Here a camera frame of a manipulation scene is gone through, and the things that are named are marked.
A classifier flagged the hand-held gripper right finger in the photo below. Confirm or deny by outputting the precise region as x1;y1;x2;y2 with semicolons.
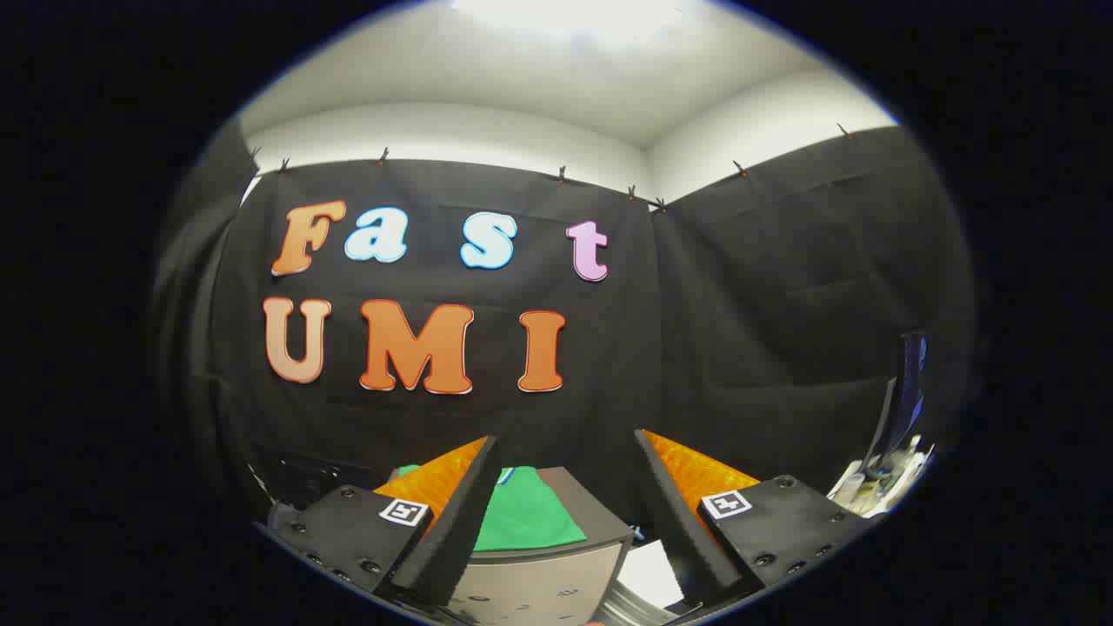
633;428;875;609

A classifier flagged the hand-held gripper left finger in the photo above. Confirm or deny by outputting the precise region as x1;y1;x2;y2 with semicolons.
257;435;503;609

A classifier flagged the green polo shirt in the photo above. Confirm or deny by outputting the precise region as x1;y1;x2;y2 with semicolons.
396;465;588;553

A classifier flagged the dark washing machine lid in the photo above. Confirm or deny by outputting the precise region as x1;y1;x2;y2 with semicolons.
261;445;377;512

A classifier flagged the grey cabinet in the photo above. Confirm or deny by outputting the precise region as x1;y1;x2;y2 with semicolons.
387;465;636;626

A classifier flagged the clutter of small bottles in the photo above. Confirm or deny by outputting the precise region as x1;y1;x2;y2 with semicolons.
826;435;938;518

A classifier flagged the black backdrop cloth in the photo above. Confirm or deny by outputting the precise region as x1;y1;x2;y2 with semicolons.
152;122;975;540

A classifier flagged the dark upright screen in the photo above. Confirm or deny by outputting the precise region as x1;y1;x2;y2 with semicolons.
868;333;930;457

